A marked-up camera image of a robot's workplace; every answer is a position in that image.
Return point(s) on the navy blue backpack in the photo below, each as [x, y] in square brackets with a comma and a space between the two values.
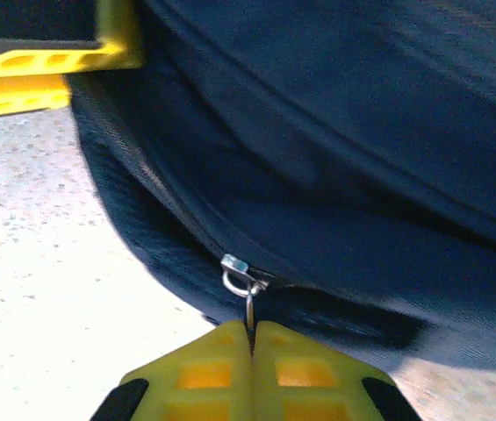
[340, 153]

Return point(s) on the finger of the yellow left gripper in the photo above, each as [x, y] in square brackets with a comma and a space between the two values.
[118, 52]
[19, 94]

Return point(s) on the silver zipper pull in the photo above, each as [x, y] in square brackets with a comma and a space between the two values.
[235, 265]

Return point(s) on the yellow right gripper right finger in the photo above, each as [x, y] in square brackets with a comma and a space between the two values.
[309, 386]

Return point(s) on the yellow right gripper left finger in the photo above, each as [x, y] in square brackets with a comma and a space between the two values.
[203, 386]

